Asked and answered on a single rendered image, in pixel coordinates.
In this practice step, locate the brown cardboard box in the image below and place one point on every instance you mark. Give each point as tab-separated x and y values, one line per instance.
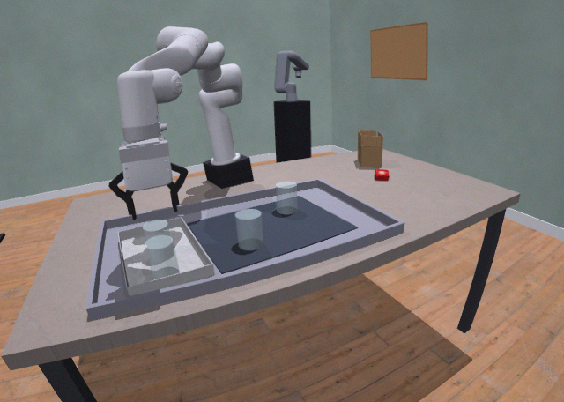
370	149

